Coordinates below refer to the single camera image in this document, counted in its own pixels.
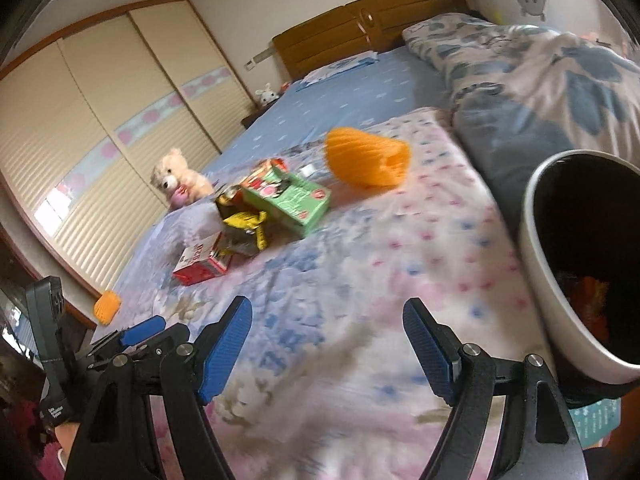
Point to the teal book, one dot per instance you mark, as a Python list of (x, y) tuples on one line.
[(595, 420)]

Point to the wooden bed headboard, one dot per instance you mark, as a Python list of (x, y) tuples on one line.
[(350, 25)]

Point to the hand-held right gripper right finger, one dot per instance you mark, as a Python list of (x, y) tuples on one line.
[(425, 350)]

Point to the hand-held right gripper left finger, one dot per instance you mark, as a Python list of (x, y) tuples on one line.
[(225, 347)]

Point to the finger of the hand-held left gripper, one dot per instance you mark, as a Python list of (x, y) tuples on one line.
[(145, 329)]

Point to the red carton box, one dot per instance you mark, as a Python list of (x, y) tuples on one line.
[(197, 265)]

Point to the white cot rail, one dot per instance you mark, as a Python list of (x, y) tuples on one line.
[(530, 2)]

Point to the large orange foam net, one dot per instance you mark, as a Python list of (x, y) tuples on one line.
[(360, 160)]

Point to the blue pillow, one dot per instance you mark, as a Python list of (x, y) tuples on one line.
[(340, 66)]

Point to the green carton box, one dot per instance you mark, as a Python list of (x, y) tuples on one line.
[(300, 205)]

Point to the white trash bin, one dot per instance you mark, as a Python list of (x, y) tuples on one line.
[(545, 280)]

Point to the blue floral quilt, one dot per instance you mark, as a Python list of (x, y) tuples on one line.
[(540, 75)]

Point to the beige teddy bear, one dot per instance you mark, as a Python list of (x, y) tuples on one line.
[(185, 177)]

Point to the brown gold snack wrapper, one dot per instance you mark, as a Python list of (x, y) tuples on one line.
[(229, 197)]

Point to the small orange foam net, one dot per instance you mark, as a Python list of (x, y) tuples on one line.
[(107, 306)]

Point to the cream sliding-door wardrobe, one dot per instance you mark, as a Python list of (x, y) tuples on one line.
[(100, 125)]

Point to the dark wooden nightstand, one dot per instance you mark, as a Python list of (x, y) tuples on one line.
[(250, 119)]

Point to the blue bed sheet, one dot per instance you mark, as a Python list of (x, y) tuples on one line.
[(350, 95)]

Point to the white rabbit toy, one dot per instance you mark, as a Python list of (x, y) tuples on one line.
[(265, 95)]

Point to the yellow snack wrapper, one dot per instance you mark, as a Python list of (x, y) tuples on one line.
[(247, 227)]

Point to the pink floral blanket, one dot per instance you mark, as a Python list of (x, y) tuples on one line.
[(400, 260)]

